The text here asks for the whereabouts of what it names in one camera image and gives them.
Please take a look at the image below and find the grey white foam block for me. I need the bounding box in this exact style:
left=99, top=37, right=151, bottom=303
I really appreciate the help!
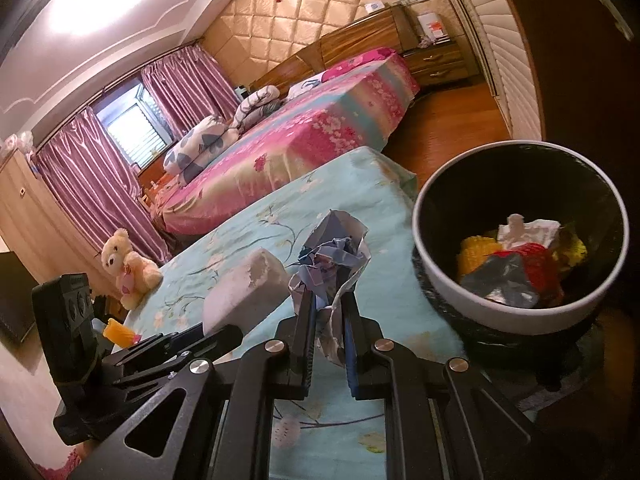
left=202, top=248, right=290, bottom=336

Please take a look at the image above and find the yellow ribbed sponge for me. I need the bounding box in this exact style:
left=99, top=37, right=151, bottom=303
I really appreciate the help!
left=457, top=235, right=502, bottom=280

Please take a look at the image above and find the red white 1928 box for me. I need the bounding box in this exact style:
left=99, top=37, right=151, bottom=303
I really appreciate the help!
left=514, top=243, right=564, bottom=307

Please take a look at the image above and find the yellow wrapper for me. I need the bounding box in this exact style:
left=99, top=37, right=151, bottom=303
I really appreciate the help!
left=552, top=229, right=588, bottom=271

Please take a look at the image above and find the teddy bear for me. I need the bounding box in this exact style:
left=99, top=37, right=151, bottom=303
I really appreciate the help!
left=101, top=228, right=163, bottom=311

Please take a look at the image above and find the grey foil wrapper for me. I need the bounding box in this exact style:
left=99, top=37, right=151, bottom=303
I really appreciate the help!
left=461, top=252, right=539, bottom=309

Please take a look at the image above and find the teal floral table cloth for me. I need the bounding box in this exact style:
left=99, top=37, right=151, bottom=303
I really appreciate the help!
left=112, top=145, right=469, bottom=480

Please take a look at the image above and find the white crumpled tissue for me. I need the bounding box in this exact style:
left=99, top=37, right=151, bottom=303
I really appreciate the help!
left=497, top=214, right=561, bottom=250

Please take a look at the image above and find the folded white blue quilt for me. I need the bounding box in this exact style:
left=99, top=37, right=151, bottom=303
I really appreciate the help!
left=163, top=115, right=240, bottom=186

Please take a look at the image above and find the pink floral bed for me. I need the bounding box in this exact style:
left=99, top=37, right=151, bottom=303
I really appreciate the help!
left=151, top=53, right=419, bottom=236

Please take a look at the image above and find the pink curtain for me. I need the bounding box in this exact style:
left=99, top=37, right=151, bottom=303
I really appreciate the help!
left=34, top=44, right=239, bottom=263

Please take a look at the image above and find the striped folded blanket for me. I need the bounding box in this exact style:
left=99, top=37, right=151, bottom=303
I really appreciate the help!
left=230, top=84, right=282, bottom=136

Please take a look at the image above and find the white pillow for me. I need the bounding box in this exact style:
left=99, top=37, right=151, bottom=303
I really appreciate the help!
left=286, top=72, right=323, bottom=101

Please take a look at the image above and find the wooden nightstand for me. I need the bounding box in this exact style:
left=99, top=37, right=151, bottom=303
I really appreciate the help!
left=402, top=40, right=470, bottom=88

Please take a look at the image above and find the pink pillow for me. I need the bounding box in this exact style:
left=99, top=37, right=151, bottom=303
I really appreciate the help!
left=321, top=48, right=396, bottom=82

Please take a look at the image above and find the white box on nightstand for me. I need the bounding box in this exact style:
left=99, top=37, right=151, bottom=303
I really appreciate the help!
left=418, top=12, right=449, bottom=44

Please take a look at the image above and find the wooden headboard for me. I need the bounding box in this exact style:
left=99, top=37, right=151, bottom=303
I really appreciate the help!
left=248, top=6, right=420, bottom=93

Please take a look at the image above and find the dark wooden door panel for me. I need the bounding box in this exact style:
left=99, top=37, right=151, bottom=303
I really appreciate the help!
left=509, top=0, right=639, bottom=206

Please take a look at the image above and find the white louvered wardrobe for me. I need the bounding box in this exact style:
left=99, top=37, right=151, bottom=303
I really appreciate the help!
left=449, top=0, right=542, bottom=140

